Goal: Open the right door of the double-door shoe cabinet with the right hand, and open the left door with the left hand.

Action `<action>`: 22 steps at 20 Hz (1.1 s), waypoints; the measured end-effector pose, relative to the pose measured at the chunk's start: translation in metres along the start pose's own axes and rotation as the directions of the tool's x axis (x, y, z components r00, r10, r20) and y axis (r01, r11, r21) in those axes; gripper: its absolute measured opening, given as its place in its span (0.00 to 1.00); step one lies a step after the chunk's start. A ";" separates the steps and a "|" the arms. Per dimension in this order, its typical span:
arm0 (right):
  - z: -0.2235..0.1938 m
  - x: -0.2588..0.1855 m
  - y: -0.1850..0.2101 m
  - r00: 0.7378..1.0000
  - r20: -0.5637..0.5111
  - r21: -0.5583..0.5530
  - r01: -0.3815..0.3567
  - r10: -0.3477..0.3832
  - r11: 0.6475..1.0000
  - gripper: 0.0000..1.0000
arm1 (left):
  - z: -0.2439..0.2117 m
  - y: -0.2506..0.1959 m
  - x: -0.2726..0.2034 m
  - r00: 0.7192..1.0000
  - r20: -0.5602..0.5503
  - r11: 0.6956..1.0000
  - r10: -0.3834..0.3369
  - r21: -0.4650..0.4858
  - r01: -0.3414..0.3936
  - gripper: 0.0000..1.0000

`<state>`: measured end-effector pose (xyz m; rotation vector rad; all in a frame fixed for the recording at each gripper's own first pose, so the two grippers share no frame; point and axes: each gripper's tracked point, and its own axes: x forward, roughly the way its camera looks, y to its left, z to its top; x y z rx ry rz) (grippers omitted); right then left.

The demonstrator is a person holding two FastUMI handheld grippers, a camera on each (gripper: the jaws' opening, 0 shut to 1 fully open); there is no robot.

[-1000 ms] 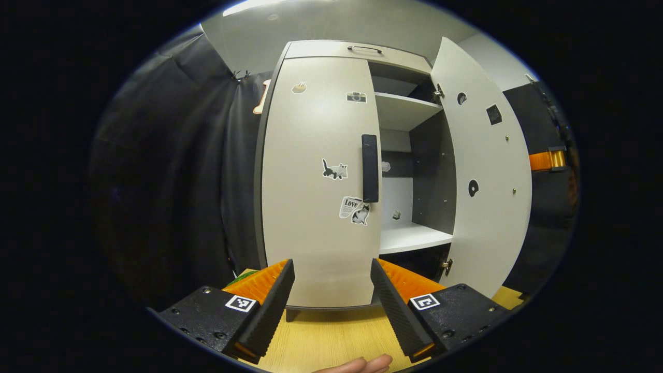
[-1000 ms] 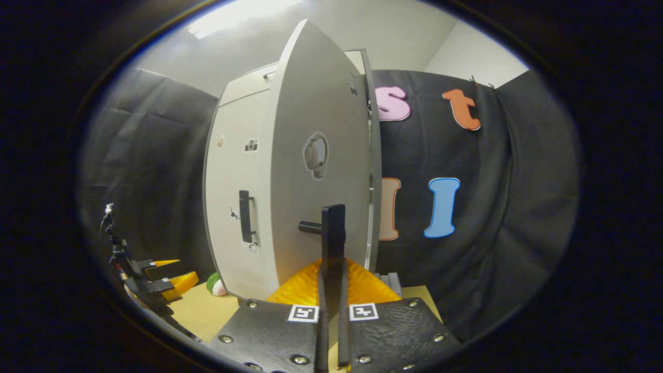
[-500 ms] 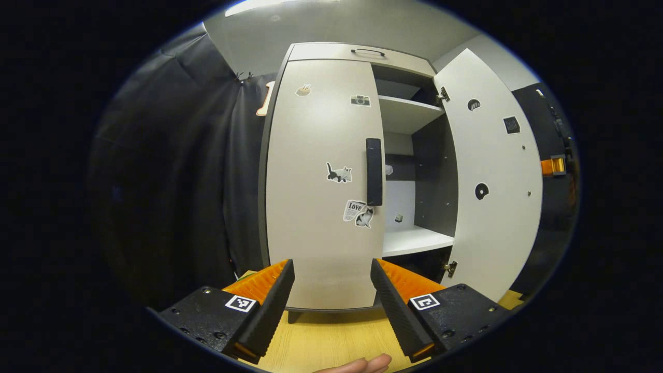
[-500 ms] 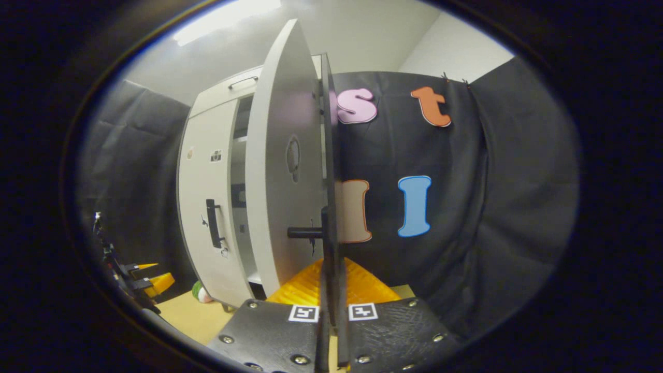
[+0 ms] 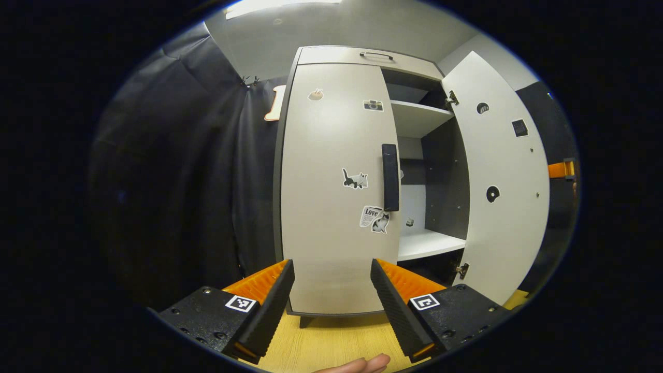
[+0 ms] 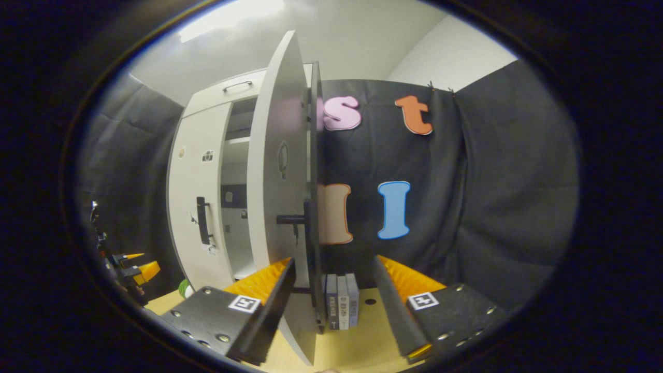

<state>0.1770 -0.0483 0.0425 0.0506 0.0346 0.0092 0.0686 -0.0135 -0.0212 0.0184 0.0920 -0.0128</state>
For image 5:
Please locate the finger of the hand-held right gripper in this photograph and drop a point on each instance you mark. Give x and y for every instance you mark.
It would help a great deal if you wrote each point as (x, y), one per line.
(556, 170)

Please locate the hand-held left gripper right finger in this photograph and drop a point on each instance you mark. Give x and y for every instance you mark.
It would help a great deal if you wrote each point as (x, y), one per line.
(396, 311)

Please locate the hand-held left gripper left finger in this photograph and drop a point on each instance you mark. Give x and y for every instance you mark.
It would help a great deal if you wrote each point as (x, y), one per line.
(269, 311)

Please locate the grey shoe cabinet door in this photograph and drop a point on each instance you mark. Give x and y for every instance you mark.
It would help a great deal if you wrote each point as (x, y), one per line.
(326, 155)
(507, 233)

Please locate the grey double-door shoe cabinet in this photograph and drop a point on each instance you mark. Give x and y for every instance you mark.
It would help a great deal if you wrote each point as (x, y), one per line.
(445, 171)

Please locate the white cabinet shelf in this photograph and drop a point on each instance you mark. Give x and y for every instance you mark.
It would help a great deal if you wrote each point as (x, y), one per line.
(417, 118)
(427, 243)

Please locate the black backdrop cloth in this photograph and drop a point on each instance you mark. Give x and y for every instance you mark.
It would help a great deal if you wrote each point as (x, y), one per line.
(181, 155)

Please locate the black cloth clip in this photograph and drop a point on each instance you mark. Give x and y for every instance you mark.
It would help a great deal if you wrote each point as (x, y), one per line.
(248, 81)

